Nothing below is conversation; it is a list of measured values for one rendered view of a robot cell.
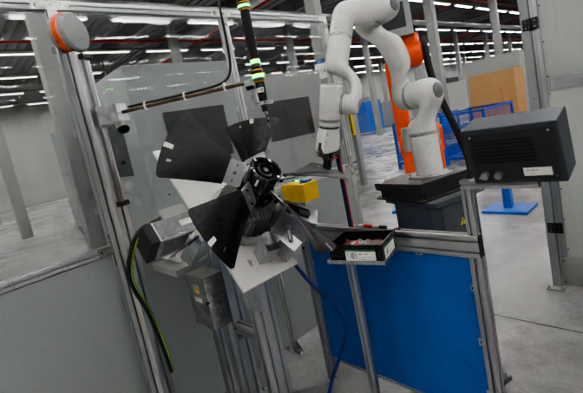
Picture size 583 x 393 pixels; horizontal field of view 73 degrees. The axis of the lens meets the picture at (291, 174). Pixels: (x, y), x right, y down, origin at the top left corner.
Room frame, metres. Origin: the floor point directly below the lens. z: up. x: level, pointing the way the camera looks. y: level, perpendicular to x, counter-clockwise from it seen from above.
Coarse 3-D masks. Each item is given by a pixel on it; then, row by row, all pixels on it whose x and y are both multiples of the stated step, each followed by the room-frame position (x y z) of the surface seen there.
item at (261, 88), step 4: (240, 0) 1.48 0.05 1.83; (256, 84) 1.46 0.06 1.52; (260, 84) 1.45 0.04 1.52; (264, 84) 1.46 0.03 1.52; (256, 88) 1.46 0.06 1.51; (260, 88) 1.45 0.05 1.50; (264, 88) 1.45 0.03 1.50; (260, 92) 1.45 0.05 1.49; (264, 92) 1.45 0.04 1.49; (260, 96) 1.45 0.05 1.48; (264, 96) 1.45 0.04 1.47; (260, 100) 1.45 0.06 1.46; (264, 100) 1.45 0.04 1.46; (264, 104) 1.45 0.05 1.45; (264, 108) 1.46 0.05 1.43; (268, 108) 1.46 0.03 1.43
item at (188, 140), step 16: (176, 128) 1.38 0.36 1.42; (192, 128) 1.39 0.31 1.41; (176, 144) 1.36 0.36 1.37; (192, 144) 1.37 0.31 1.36; (208, 144) 1.38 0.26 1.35; (160, 160) 1.33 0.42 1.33; (176, 160) 1.34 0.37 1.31; (192, 160) 1.35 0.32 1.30; (208, 160) 1.37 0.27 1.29; (224, 160) 1.38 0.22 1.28; (160, 176) 1.31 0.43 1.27; (176, 176) 1.33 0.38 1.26; (192, 176) 1.35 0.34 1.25; (208, 176) 1.36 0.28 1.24; (224, 176) 1.38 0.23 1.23
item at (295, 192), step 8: (288, 184) 1.93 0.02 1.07; (296, 184) 1.88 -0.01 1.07; (304, 184) 1.84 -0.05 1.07; (312, 184) 1.88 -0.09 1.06; (288, 192) 1.92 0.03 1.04; (296, 192) 1.87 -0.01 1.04; (304, 192) 1.84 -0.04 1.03; (312, 192) 1.87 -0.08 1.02; (288, 200) 1.93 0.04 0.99; (296, 200) 1.88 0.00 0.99; (304, 200) 1.84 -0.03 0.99
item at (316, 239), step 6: (294, 216) 1.26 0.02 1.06; (300, 222) 1.25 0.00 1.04; (306, 228) 1.25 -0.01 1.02; (312, 228) 1.33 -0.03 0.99; (306, 234) 1.21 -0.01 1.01; (312, 234) 1.24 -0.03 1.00; (318, 234) 1.30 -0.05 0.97; (312, 240) 1.21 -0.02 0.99; (318, 240) 1.24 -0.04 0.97; (324, 240) 1.30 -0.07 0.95; (330, 240) 1.37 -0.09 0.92; (312, 246) 1.18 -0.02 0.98; (318, 246) 1.20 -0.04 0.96; (324, 246) 1.24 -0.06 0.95; (318, 252) 1.18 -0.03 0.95; (324, 252) 1.21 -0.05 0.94
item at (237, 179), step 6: (234, 162) 1.39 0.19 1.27; (240, 162) 1.39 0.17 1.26; (228, 168) 1.38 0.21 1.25; (234, 168) 1.39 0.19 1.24; (240, 168) 1.39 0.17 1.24; (228, 174) 1.38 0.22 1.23; (240, 174) 1.39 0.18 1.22; (228, 180) 1.38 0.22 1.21; (234, 180) 1.39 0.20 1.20; (240, 180) 1.39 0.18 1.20; (234, 186) 1.39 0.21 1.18
